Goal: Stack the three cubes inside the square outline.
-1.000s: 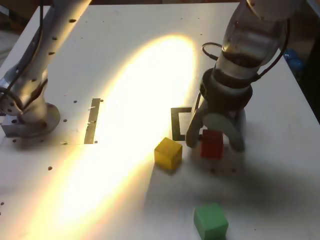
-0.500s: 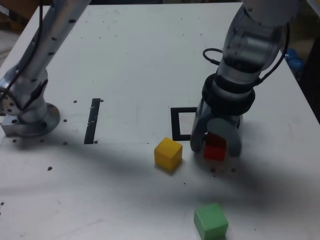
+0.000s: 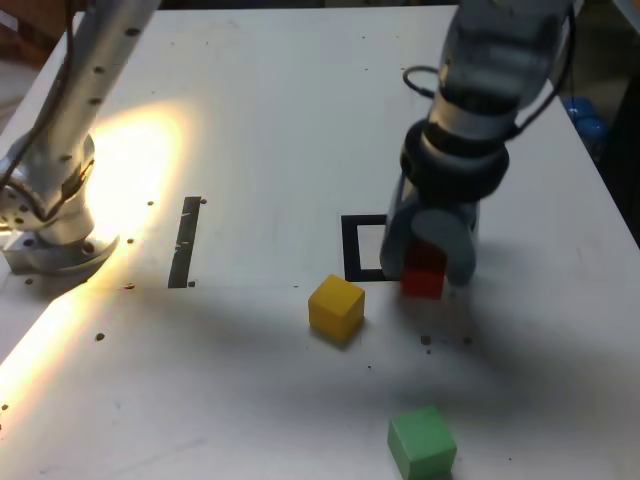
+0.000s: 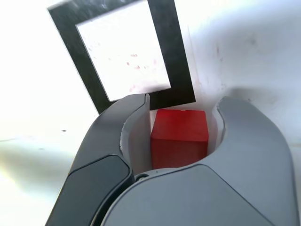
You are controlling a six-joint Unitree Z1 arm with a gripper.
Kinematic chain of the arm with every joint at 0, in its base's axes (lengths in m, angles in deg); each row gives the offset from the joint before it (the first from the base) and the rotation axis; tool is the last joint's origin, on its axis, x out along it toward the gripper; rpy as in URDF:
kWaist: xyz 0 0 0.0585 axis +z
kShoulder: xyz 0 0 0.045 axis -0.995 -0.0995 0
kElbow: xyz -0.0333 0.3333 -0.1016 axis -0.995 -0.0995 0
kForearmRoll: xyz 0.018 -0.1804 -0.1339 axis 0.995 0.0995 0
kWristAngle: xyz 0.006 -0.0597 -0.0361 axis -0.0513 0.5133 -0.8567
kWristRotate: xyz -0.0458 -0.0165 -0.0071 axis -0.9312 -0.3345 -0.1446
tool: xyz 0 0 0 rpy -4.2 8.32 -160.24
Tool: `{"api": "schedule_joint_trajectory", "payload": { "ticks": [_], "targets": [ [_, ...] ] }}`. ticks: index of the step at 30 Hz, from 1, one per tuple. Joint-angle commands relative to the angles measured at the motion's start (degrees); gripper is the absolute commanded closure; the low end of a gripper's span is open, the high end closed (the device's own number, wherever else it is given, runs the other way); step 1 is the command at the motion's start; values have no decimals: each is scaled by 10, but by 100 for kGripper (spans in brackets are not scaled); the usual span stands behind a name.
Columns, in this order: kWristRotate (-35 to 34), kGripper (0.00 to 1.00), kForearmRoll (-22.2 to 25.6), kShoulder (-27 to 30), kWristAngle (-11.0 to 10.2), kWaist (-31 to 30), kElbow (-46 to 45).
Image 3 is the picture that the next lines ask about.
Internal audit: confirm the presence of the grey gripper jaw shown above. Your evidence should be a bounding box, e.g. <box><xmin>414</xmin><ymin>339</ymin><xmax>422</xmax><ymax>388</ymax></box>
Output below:
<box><xmin>412</xmin><ymin>208</ymin><xmax>477</xmax><ymax>288</ymax></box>
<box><xmin>378</xmin><ymin>172</ymin><xmax>419</xmax><ymax>282</ymax></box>

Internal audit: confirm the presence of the green cube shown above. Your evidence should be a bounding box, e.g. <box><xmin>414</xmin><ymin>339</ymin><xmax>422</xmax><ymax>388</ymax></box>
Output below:
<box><xmin>387</xmin><ymin>404</ymin><xmax>458</xmax><ymax>480</ymax></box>

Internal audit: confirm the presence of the blue round object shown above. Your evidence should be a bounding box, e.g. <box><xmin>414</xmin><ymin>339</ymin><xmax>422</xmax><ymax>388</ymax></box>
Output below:
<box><xmin>562</xmin><ymin>95</ymin><xmax>609</xmax><ymax>151</ymax></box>

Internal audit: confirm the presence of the yellow cube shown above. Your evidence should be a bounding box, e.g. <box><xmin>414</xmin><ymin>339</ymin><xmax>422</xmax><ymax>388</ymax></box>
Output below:
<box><xmin>307</xmin><ymin>273</ymin><xmax>366</xmax><ymax>346</ymax></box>

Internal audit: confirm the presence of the short black cable loop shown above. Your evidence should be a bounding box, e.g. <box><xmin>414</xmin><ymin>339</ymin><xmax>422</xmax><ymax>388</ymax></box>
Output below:
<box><xmin>402</xmin><ymin>65</ymin><xmax>442</xmax><ymax>99</ymax></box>

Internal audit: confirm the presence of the red cube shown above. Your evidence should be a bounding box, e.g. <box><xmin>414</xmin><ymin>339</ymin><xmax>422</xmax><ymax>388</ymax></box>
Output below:
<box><xmin>401</xmin><ymin>238</ymin><xmax>447</xmax><ymax>300</ymax></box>

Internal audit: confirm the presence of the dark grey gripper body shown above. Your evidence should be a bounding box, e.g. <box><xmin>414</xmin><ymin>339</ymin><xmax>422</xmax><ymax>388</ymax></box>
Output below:
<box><xmin>416</xmin><ymin>194</ymin><xmax>483</xmax><ymax>237</ymax></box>

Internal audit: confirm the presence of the black tape square outline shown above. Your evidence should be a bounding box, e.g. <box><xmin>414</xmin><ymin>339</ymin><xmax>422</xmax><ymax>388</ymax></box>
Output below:
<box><xmin>340</xmin><ymin>214</ymin><xmax>402</xmax><ymax>283</ymax></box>

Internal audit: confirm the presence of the brown cardboard box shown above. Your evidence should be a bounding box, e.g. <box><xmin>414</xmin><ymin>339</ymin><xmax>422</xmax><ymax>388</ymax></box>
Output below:
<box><xmin>0</xmin><ymin>0</ymin><xmax>71</xmax><ymax>66</ymax></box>

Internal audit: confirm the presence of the black tape strip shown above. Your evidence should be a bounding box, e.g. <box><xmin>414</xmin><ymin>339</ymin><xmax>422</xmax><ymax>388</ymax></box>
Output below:
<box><xmin>167</xmin><ymin>196</ymin><xmax>202</xmax><ymax>290</ymax></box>

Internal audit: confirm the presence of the long black cable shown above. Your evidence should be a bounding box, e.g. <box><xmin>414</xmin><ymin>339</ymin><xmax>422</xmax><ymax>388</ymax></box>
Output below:
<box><xmin>509</xmin><ymin>0</ymin><xmax>577</xmax><ymax>142</ymax></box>

